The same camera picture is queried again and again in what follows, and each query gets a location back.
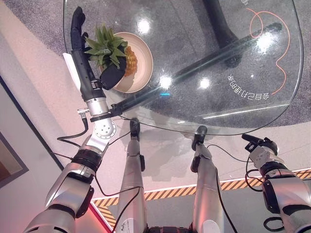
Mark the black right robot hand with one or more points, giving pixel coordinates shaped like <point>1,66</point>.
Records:
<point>271,145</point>

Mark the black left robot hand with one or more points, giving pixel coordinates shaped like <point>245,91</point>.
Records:
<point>82,68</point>

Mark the pineapple with green crown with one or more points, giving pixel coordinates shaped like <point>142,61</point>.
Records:
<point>108,49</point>

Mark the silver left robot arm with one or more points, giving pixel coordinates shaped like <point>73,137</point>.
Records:
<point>68,189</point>

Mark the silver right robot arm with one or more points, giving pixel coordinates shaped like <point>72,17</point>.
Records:
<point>284,184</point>

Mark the beige round plate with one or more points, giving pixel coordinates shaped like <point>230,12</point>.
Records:
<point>143,70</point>

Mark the dark right robot foot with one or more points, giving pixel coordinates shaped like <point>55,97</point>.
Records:
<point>199,136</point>

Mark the dark robot foot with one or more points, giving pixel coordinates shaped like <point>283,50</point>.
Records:
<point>199,136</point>
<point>134,126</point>

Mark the silver right robot leg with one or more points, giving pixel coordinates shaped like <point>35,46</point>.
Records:
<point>205,179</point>

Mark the silver robot leg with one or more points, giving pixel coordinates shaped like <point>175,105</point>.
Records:
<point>205,179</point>
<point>132,174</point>

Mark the dark left robot foot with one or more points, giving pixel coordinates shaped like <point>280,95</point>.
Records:
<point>134,126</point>

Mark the silver left robot leg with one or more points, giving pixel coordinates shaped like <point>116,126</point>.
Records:
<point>132,174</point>

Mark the black table base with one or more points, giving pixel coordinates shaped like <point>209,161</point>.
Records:
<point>219,26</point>

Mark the dark robot waist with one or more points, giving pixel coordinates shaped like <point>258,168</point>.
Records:
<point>167,229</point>

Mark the grey framed wall panel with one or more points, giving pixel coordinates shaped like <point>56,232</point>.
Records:
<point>14,167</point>

